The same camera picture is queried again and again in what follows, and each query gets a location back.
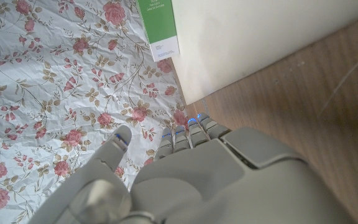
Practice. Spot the green straws box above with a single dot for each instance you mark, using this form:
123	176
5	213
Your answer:
158	25

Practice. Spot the cream foam board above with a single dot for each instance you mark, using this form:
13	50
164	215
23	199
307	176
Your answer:
244	40

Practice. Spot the floral backdrop cloth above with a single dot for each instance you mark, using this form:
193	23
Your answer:
42	77

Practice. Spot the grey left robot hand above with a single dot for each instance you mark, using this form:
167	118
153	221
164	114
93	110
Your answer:
213	180

